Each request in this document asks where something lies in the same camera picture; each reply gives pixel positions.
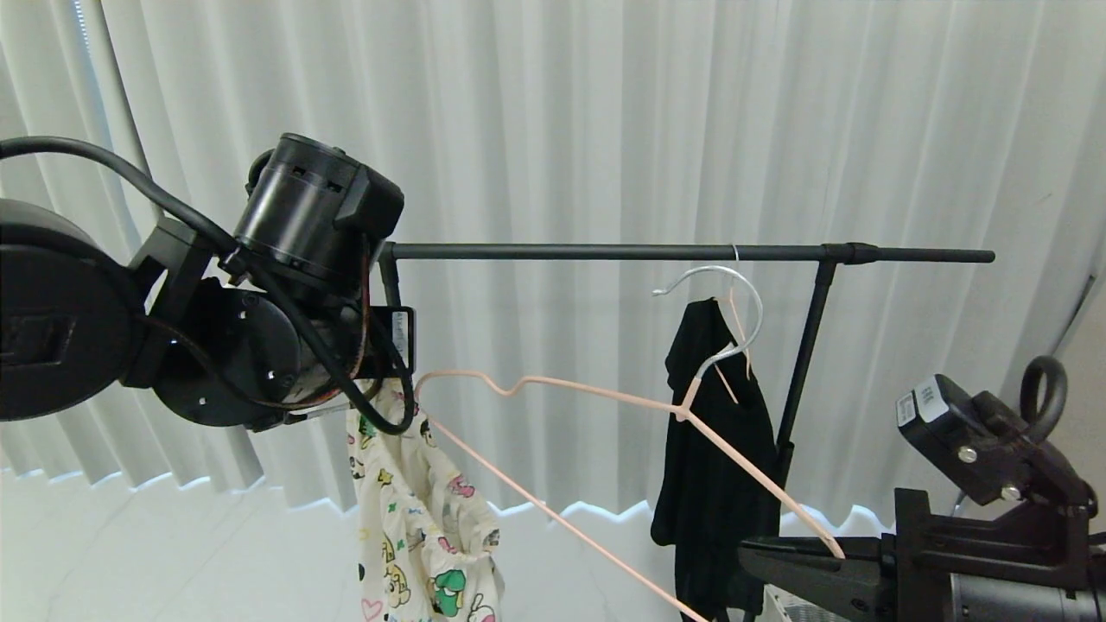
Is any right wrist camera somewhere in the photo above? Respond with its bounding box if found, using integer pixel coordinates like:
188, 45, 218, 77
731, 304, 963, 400
894, 373, 1100, 573

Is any cream printed garment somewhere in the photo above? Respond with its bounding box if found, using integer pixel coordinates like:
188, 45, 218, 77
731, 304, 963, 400
346, 376, 505, 622

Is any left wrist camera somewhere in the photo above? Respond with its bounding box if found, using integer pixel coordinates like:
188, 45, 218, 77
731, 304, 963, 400
335, 164, 406, 251

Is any pink clothes hanger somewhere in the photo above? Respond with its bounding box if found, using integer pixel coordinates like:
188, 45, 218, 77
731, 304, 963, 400
415, 263, 849, 622
713, 244, 754, 405

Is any white curtain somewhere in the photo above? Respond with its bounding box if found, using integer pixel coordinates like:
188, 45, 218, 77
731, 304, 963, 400
0, 0, 1106, 528

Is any white laundry basket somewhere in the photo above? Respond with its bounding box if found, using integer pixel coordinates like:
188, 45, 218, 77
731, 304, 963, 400
760, 583, 835, 622

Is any black clothes rack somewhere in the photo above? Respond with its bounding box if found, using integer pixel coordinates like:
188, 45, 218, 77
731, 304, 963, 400
376, 242, 996, 493

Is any black garment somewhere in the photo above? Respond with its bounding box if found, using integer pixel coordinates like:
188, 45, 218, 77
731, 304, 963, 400
650, 298, 784, 622

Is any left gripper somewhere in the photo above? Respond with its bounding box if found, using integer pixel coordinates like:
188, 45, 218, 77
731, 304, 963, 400
366, 305, 418, 379

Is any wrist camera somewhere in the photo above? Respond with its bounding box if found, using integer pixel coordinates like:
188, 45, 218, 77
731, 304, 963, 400
894, 373, 1100, 573
335, 164, 406, 251

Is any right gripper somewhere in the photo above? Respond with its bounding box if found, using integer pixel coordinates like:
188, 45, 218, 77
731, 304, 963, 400
878, 536, 1106, 622

